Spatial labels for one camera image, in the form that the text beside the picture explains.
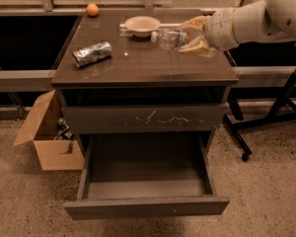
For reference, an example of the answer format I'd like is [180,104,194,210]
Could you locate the dark brown drawer cabinet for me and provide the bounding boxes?
[52,10,238,149]

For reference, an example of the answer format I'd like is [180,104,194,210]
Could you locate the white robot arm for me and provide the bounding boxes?
[179,0,296,56]

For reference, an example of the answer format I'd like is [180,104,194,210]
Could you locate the white bowl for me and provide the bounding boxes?
[125,16,160,38]

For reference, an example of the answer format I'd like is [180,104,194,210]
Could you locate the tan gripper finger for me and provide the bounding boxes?
[179,16,210,34]
[179,37,217,57]

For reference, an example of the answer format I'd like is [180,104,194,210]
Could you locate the closed scratched top drawer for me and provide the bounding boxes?
[62,104,227,134]

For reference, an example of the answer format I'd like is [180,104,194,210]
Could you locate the crumpled silver foil bag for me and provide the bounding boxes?
[72,41,112,67]

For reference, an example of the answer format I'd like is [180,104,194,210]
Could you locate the items inside cardboard box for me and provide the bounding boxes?
[54,118,75,140]

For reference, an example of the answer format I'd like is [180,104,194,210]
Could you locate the clear plastic water bottle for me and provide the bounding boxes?
[151,30,190,50]

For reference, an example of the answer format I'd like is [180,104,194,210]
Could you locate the open middle drawer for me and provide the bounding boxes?
[64,132,229,220]

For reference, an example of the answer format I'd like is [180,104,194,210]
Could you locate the black rolling stand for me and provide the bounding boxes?
[223,68,296,162]

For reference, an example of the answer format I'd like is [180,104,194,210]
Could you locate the orange fruit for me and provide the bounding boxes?
[86,4,100,17]

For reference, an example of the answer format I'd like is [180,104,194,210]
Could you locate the open cardboard box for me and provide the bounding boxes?
[14,91,85,171]

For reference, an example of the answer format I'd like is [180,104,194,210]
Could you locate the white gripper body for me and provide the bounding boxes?
[204,8,239,51]

